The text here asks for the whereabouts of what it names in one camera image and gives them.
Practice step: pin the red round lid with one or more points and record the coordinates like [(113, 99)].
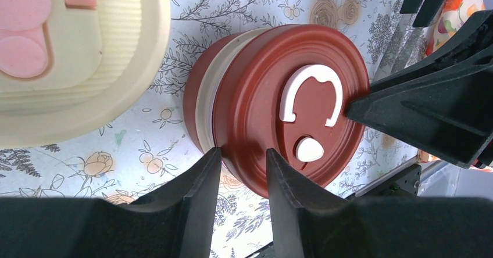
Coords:
[(288, 89)]

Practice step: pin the orange floral cloth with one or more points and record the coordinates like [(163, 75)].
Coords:
[(452, 17)]

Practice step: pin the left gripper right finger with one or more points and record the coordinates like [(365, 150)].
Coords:
[(309, 221)]

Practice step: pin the steel bowl red band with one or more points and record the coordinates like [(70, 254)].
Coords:
[(203, 84)]

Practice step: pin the cream round lid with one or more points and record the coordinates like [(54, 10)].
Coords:
[(69, 67)]

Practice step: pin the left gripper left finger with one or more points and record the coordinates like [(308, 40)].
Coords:
[(175, 220)]

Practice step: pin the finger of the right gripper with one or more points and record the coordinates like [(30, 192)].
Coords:
[(442, 104)]

